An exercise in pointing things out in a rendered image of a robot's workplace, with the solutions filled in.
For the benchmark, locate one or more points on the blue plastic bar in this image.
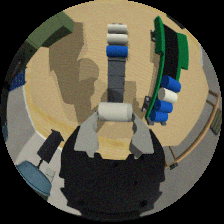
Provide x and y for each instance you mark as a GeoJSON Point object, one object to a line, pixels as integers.
{"type": "Point", "coordinates": [162, 106]}
{"type": "Point", "coordinates": [170, 84]}
{"type": "Point", "coordinates": [158, 116]}
{"type": "Point", "coordinates": [117, 51]}

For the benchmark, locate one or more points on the white cylinder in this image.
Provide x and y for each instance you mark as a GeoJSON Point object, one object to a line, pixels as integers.
{"type": "Point", "coordinates": [167, 95]}
{"type": "Point", "coordinates": [117, 39]}
{"type": "Point", "coordinates": [116, 28]}
{"type": "Point", "coordinates": [115, 112]}

